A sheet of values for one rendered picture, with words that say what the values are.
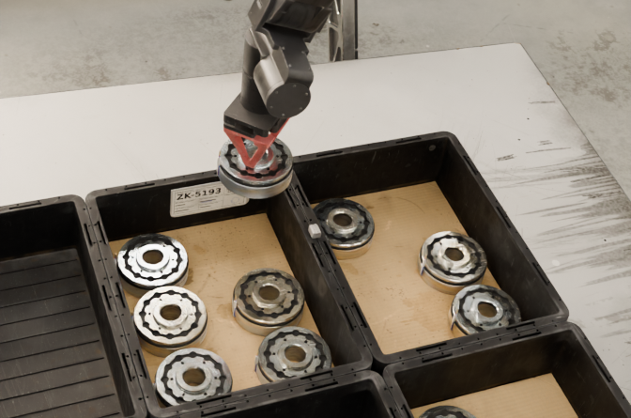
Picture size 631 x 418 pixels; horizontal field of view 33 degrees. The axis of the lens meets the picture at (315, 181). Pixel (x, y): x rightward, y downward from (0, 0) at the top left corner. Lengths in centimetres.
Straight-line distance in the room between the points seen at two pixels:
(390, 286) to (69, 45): 192
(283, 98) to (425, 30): 230
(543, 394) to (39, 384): 69
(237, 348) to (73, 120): 68
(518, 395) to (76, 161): 89
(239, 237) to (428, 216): 31
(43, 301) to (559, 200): 97
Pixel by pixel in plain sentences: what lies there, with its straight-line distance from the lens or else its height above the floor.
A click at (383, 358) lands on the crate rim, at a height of 93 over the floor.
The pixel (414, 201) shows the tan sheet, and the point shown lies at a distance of 177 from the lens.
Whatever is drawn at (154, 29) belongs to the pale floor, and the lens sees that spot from 342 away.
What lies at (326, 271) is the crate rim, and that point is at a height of 93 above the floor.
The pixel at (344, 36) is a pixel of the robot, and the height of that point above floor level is 66.
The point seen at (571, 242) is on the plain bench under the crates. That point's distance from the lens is 198.
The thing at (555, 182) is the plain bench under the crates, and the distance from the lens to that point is 208.
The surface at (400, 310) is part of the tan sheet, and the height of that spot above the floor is 83.
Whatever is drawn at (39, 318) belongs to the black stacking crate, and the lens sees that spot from 157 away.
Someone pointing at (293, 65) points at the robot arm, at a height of 127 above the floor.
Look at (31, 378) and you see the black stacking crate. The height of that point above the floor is 83.
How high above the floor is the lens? 207
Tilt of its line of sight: 44 degrees down
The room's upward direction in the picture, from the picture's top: 9 degrees clockwise
